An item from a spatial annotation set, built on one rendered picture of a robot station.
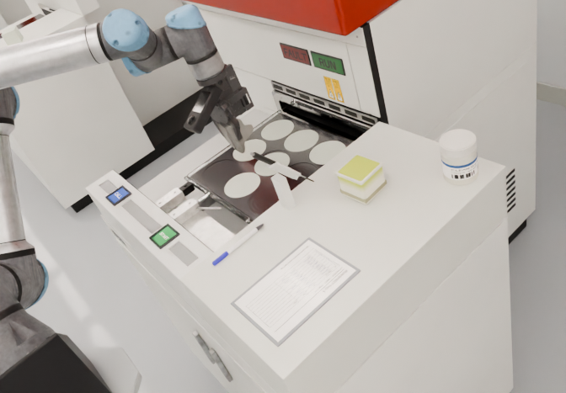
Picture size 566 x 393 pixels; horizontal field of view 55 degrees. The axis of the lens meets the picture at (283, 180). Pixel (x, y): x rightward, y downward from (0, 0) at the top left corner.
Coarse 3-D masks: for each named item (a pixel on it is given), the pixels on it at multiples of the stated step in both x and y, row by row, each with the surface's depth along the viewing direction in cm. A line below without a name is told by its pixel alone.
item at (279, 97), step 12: (276, 96) 168; (288, 96) 163; (300, 108) 161; (312, 108) 155; (324, 108) 153; (300, 120) 166; (312, 120) 162; (336, 120) 150; (348, 120) 145; (360, 120) 143; (336, 132) 154
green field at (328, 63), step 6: (312, 54) 141; (318, 60) 140; (324, 60) 138; (330, 60) 136; (336, 60) 135; (318, 66) 142; (324, 66) 140; (330, 66) 138; (336, 66) 136; (342, 72) 136
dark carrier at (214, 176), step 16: (304, 128) 155; (272, 144) 154; (224, 160) 155; (256, 160) 150; (304, 160) 144; (192, 176) 153; (208, 176) 151; (224, 176) 149; (272, 176) 142; (304, 176) 139; (224, 192) 143; (256, 192) 139; (272, 192) 137; (240, 208) 136; (256, 208) 134
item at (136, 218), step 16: (112, 176) 153; (96, 192) 149; (112, 208) 141; (128, 208) 140; (144, 208) 137; (112, 224) 153; (128, 224) 134; (144, 224) 133; (160, 224) 130; (176, 224) 129; (128, 240) 145; (144, 240) 127; (176, 240) 124; (192, 240) 123; (144, 256) 138; (160, 256) 121; (176, 256) 120; (192, 256) 119; (208, 256) 117; (160, 272) 132; (176, 272) 116; (176, 288) 126; (192, 304) 121
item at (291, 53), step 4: (284, 48) 150; (288, 48) 148; (292, 48) 147; (284, 52) 151; (288, 52) 150; (292, 52) 148; (296, 52) 146; (300, 52) 145; (304, 52) 144; (284, 56) 153; (288, 56) 151; (292, 56) 149; (296, 56) 148; (300, 56) 146; (304, 56) 145; (296, 60) 149; (300, 60) 147; (304, 60) 146
